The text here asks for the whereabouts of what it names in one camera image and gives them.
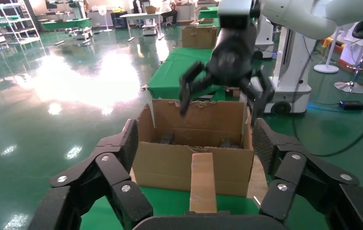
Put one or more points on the small green covered table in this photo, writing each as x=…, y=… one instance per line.
x=208, y=13

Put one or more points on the silver metal binder clip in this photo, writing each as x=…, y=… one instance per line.
x=145, y=88

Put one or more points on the long green covered table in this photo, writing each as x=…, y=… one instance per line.
x=67, y=23

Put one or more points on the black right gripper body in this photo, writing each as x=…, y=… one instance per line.
x=232, y=57

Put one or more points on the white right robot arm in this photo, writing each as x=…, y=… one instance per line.
x=311, y=16

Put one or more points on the dark storage cabinet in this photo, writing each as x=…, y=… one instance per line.
x=119, y=20

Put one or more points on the black power adapter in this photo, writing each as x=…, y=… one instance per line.
x=351, y=105

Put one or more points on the white robot with grey base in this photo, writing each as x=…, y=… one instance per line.
x=82, y=33

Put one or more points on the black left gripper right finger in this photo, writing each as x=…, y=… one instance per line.
x=295, y=165

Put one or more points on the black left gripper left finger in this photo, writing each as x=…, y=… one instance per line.
x=114, y=171

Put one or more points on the brown cardboard box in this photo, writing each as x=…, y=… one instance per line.
x=199, y=36

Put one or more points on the seated person white shirt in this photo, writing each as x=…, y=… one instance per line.
x=168, y=9

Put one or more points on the small brown box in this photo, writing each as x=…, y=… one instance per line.
x=151, y=9

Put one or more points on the white table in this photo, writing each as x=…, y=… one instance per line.
x=140, y=15

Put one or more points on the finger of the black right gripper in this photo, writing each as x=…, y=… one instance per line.
x=262, y=95
x=187, y=85

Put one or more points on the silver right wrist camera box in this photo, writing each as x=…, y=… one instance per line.
x=235, y=8

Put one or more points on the white pole with round base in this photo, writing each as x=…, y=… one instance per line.
x=326, y=68

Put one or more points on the small cardboard box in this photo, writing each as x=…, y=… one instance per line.
x=203, y=184

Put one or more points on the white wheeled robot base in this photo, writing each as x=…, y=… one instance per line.
x=291, y=73
x=265, y=38

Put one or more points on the large open cardboard carton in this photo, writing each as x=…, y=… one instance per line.
x=168, y=171

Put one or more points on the white cabinet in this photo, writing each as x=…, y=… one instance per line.
x=348, y=47

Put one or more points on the white standing fan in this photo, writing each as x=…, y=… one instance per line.
x=102, y=11

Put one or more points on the small white robot cart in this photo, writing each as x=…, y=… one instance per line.
x=149, y=30

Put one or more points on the plain green tablecloth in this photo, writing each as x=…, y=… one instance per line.
x=175, y=73

